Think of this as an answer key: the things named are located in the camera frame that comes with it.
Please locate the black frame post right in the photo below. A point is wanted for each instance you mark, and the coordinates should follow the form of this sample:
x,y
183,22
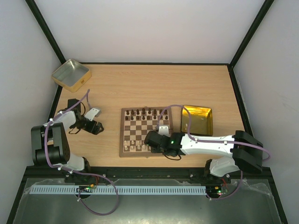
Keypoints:
x,y
251,31

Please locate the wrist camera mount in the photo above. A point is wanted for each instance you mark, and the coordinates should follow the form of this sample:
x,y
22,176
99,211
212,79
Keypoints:
x,y
164,130
92,113

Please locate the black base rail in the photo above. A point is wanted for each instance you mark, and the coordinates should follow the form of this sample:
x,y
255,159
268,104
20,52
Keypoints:
x,y
192,175

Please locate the black frame post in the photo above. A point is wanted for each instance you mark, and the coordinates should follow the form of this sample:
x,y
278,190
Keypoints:
x,y
251,31
46,30

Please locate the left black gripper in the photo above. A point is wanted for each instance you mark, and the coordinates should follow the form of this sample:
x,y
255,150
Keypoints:
x,y
95,131

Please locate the empty gold square tin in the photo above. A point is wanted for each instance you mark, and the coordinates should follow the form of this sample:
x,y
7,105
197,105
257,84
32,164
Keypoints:
x,y
71,75

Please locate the gold tin with white pieces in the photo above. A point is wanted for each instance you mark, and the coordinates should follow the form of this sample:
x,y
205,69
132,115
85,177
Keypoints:
x,y
201,120

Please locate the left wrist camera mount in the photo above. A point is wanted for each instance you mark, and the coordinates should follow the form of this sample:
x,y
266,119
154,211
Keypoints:
x,y
92,113

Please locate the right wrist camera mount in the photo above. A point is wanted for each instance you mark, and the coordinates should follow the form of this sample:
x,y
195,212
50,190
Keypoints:
x,y
164,130

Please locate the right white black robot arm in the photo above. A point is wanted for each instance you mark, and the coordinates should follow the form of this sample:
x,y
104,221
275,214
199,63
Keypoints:
x,y
237,152

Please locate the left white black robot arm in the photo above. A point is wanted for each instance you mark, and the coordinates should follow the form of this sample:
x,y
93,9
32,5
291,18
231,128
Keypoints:
x,y
49,141

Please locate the slotted grey cable duct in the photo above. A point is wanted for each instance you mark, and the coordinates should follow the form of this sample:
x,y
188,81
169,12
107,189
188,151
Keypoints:
x,y
122,190

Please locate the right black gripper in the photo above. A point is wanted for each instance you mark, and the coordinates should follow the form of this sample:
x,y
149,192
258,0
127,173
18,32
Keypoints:
x,y
150,138

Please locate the black frame post left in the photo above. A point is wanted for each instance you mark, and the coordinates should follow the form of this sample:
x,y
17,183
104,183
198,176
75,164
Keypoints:
x,y
46,30

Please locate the wooden chess board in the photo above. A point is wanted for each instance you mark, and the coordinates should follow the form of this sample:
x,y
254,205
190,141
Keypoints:
x,y
136,122

